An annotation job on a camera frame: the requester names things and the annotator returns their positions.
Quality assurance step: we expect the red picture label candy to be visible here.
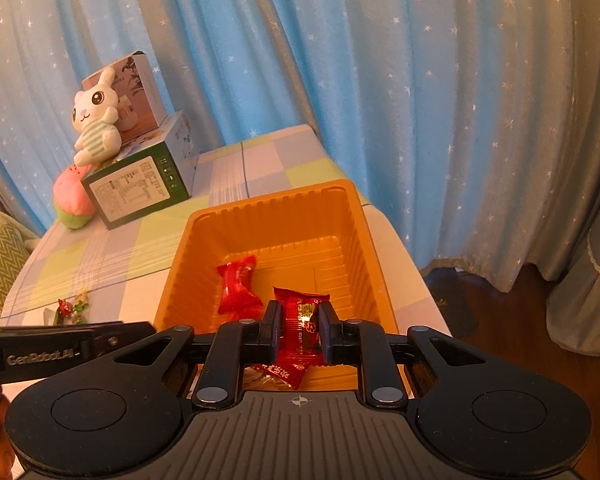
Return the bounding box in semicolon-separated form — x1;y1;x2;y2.
252;286;331;389

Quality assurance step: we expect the green cardboard box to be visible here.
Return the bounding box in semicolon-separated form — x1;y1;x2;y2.
80;110;198;231

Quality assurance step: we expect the grey lace-trimmed cover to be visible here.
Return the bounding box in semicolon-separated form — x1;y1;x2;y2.
545;225;600;358

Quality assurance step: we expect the green zigzag cushion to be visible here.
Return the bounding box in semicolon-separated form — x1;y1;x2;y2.
0;222;28;326

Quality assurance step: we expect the white rabbit plush toy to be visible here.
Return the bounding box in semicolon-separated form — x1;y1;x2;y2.
71;66;123;166

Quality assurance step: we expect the red twisted candy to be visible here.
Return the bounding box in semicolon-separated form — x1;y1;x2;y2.
216;255;262;322

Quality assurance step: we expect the orange plastic tray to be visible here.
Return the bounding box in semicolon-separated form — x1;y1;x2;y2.
152;179;400;393

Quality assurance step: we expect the pink and green plush toy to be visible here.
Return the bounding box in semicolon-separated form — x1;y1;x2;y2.
52;162;101;231

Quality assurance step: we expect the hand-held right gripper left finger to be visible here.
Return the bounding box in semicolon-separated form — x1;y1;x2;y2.
107;301;286;411

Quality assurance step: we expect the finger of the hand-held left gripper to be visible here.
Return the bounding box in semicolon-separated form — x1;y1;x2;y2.
0;321;123;333
92;322;157;357

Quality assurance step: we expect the beige plant print box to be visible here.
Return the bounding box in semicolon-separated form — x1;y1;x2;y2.
81;51;168;131

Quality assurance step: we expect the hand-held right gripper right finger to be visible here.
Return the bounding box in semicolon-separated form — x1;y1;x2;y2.
317;301;491;409

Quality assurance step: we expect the blue star curtain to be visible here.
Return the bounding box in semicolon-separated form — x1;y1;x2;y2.
0;0;556;281

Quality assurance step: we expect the plaid tablecloth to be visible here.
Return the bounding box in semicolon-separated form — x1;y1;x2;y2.
0;124;453;396

